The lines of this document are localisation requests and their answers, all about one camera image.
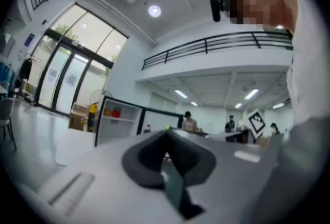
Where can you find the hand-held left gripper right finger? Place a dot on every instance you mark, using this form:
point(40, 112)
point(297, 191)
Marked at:
point(201, 163)

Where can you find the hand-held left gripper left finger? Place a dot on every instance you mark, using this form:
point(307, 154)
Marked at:
point(134, 166)

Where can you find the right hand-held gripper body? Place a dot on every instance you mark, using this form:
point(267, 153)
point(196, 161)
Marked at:
point(256, 123)

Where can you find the black mini fridge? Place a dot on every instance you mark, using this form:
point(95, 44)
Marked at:
point(111, 131)

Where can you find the long tube ceiling light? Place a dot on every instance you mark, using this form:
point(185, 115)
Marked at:
point(238, 105)
point(181, 94)
point(251, 94)
point(278, 106)
point(194, 103)

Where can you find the dark soda bottle red cap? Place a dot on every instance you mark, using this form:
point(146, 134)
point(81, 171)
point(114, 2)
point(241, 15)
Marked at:
point(147, 129)

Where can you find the brown cardboard box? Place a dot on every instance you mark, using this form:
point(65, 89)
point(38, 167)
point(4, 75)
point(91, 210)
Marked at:
point(77, 118)

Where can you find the person's white printed shirt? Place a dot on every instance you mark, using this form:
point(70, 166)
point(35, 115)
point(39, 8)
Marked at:
point(309, 63)

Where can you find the black balcony railing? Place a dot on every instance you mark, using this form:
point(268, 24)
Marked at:
point(206, 46)

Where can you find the person's head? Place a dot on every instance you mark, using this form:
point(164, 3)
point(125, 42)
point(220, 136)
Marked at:
point(268, 1)

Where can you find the grey chair black legs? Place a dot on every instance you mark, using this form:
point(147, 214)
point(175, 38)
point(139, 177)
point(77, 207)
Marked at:
point(6, 112)

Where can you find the clothes rack with black coat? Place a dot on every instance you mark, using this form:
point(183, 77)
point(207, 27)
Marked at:
point(25, 69)

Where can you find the round ceiling light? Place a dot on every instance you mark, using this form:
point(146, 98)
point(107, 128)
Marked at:
point(154, 11)

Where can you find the teal wrapped bundle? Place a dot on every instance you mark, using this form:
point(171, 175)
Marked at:
point(5, 76)

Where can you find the glass entrance door black frame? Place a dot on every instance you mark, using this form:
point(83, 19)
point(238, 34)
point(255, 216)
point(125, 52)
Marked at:
point(77, 63)

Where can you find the black head-worn camera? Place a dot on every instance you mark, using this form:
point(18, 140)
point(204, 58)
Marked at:
point(216, 8)

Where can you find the blue wall poster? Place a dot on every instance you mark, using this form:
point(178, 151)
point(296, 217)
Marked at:
point(30, 39)

